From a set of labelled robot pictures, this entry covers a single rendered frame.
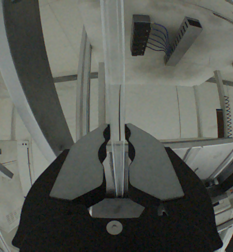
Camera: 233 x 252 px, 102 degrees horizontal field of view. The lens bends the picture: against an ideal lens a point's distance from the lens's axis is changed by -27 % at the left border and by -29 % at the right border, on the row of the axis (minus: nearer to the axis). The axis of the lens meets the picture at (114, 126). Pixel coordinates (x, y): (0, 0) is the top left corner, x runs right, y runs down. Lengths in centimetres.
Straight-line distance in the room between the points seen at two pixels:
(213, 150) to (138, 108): 173
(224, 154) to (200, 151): 8
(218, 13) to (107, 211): 65
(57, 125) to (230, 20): 59
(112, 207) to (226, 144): 25
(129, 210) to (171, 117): 182
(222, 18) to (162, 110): 167
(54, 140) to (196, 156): 20
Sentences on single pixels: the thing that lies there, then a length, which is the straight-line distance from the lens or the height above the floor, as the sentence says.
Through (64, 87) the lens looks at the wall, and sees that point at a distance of 218.
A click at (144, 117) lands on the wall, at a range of 190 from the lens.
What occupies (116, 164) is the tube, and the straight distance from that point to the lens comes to 17.
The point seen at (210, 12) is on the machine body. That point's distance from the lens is 50.
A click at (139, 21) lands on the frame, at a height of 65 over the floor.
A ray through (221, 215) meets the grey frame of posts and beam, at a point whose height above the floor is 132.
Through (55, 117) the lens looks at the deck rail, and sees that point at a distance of 18.
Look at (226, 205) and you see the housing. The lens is 57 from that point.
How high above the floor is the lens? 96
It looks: 3 degrees down
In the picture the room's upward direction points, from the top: 179 degrees clockwise
